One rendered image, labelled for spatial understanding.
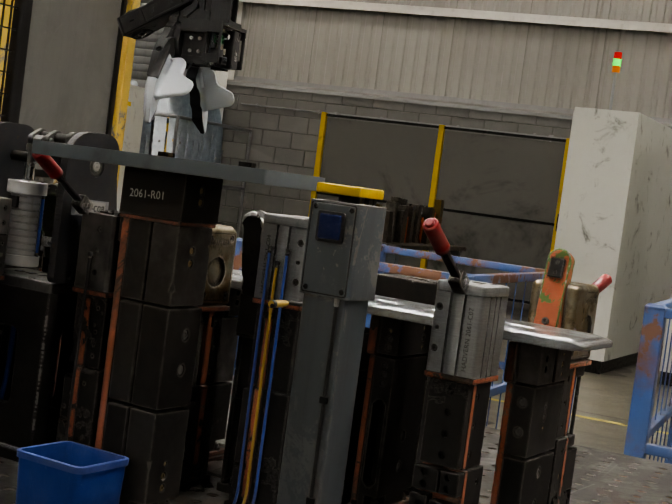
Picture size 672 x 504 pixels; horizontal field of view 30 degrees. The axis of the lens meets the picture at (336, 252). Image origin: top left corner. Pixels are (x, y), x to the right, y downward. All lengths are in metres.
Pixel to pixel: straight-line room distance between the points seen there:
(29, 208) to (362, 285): 0.64
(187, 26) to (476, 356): 0.54
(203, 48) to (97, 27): 4.08
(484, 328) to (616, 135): 8.23
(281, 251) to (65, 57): 3.84
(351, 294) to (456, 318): 0.17
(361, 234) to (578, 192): 8.38
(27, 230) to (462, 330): 0.71
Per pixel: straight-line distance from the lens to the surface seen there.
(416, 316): 1.71
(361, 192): 1.44
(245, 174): 1.48
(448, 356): 1.56
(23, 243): 1.93
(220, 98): 1.66
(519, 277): 4.28
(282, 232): 1.67
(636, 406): 3.59
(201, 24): 1.58
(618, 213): 9.71
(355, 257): 1.44
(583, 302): 1.89
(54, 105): 5.41
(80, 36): 5.53
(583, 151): 9.81
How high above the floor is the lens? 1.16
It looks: 3 degrees down
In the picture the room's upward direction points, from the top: 8 degrees clockwise
